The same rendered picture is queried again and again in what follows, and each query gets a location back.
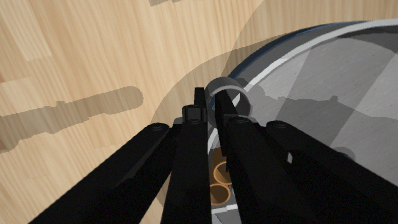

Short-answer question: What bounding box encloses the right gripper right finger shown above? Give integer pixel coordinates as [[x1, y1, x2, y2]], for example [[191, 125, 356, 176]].
[[215, 89, 398, 224]]

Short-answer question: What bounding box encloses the bronze bushing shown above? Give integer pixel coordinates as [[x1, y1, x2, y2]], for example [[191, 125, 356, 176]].
[[209, 168, 230, 205], [212, 147, 232, 185]]

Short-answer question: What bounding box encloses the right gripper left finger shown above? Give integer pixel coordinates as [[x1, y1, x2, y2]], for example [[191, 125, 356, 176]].
[[28, 87, 212, 224]]

